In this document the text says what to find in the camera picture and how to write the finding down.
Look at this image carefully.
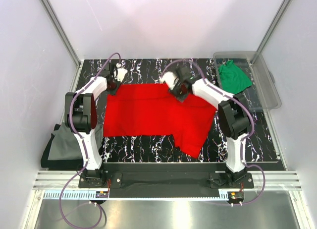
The red t shirt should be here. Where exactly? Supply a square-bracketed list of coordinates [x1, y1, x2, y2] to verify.
[104, 84, 216, 158]

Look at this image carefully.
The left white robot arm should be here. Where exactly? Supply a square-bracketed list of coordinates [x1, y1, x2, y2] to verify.
[64, 74, 125, 187]

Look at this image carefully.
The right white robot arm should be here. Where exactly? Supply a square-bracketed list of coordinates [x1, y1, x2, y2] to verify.
[160, 67, 254, 188]

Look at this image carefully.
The green t shirt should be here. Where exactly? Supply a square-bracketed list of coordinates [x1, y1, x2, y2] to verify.
[218, 60, 252, 94]

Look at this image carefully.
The grey folded t shirt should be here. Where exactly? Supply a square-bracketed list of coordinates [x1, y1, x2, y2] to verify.
[48, 123, 103, 165]

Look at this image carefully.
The clear plastic bin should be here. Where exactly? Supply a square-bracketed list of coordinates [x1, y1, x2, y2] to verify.
[213, 51, 281, 112]

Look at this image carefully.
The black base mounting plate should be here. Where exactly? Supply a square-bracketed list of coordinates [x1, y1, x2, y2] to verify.
[79, 163, 254, 199]

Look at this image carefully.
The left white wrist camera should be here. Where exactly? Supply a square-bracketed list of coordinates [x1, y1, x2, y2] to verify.
[115, 67, 128, 82]

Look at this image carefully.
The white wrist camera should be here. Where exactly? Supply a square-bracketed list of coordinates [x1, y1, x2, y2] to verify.
[159, 71, 179, 90]
[115, 67, 128, 82]

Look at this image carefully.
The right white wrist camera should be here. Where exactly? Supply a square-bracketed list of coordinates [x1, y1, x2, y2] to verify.
[159, 71, 179, 90]

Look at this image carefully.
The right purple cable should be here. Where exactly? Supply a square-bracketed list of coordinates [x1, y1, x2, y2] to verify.
[162, 59, 267, 206]

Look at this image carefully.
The aluminium frame rail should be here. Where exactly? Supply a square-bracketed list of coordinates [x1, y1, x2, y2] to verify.
[33, 171, 301, 201]

